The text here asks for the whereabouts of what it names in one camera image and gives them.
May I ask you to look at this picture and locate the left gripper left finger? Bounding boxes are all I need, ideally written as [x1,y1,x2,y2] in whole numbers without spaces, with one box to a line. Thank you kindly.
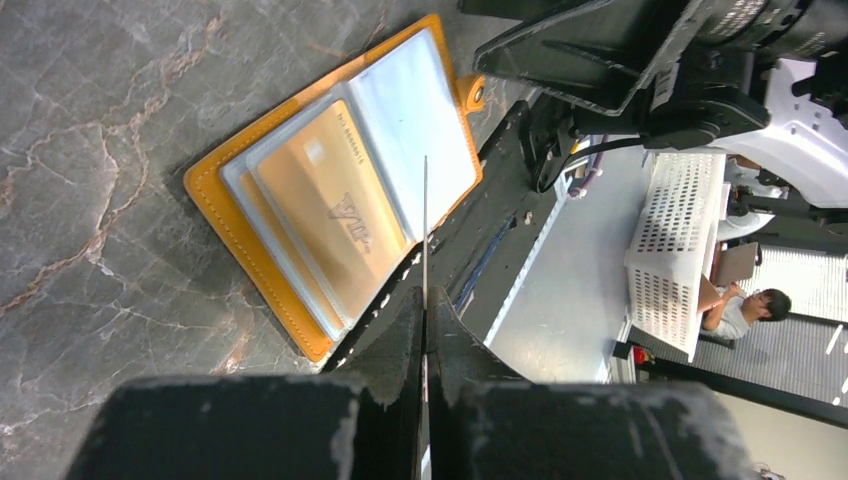
[67,288,424,479]

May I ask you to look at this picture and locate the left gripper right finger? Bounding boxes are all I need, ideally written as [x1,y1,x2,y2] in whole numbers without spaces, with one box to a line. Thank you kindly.
[425,287,756,479]

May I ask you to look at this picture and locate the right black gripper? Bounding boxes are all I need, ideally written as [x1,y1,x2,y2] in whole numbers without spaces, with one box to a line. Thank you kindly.
[458,1,771,149]

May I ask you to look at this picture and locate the orange leather card holder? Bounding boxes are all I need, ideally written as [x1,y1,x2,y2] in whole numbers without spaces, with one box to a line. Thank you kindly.
[183,13,484,364]

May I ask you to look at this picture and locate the gold credit card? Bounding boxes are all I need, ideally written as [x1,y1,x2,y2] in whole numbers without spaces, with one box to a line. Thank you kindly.
[247,96,411,325]

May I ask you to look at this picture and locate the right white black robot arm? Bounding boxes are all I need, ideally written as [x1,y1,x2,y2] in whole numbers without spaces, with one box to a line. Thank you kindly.
[458,1,847,210]

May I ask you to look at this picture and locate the white perforated panel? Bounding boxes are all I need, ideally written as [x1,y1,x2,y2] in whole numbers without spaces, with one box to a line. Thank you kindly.
[625,153,726,361]

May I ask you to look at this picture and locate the seated person in background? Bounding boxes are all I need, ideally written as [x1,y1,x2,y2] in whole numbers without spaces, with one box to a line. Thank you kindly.
[700,283,792,342]

